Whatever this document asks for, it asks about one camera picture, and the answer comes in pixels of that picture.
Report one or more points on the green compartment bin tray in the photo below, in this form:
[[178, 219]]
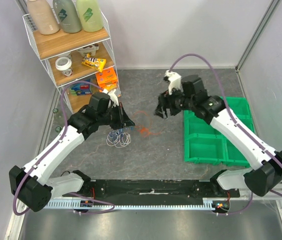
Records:
[[205, 145]]

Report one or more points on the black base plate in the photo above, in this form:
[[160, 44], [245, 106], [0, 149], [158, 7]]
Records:
[[102, 188]]

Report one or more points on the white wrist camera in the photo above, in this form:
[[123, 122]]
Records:
[[174, 81], [113, 96]]

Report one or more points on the white wire wooden shelf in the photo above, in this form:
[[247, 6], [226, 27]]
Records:
[[48, 47]]

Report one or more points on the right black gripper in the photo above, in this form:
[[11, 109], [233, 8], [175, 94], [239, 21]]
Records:
[[167, 102]]

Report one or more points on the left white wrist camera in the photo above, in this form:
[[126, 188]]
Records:
[[113, 96]]

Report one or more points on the orange snack box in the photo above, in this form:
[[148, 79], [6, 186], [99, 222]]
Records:
[[107, 77], [111, 86]]

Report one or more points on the chobani yogurt pack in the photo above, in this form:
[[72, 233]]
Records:
[[90, 49]]

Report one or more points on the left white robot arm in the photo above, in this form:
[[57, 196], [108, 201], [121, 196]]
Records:
[[32, 184]]

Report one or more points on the top orange snack box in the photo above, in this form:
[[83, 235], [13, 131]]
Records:
[[107, 77]]

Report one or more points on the beige bottle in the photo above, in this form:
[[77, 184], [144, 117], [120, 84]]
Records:
[[43, 16]]

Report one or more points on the yellow candy bag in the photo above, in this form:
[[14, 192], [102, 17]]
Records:
[[97, 64]]

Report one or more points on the grey slotted cable duct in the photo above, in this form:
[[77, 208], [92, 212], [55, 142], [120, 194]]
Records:
[[71, 203]]

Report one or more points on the light green bottle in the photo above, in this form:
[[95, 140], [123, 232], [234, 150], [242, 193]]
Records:
[[89, 15]]

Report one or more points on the white lidded paper cup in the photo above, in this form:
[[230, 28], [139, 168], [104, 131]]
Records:
[[64, 65]]

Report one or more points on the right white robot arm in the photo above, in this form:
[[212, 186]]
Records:
[[188, 94]]

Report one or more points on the grey green bottle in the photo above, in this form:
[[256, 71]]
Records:
[[67, 15]]

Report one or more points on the lower orange snack box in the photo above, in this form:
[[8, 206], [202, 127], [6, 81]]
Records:
[[111, 86]]

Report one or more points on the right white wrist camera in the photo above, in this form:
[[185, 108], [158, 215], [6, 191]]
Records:
[[174, 81]]

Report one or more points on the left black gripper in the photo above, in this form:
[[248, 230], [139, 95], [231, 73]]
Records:
[[124, 120]]

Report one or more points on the blue snack package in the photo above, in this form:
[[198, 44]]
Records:
[[81, 89]]

